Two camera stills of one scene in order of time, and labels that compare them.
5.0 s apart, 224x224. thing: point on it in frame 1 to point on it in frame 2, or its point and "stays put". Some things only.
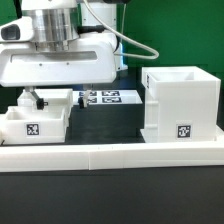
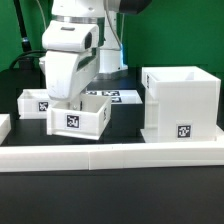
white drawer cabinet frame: [181, 105] stays put
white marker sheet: [108, 97] stays put
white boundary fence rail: [71, 157] stays put
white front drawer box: [33, 125] to [86, 116]
